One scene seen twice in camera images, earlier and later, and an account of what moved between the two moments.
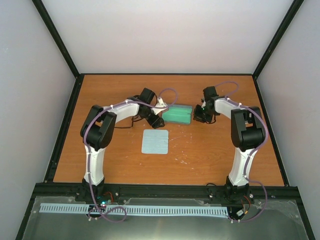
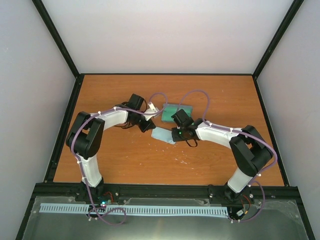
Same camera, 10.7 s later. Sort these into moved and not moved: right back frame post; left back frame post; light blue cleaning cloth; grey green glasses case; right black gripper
Moved: light blue cleaning cloth; right black gripper
Not moved: left back frame post; grey green glasses case; right back frame post
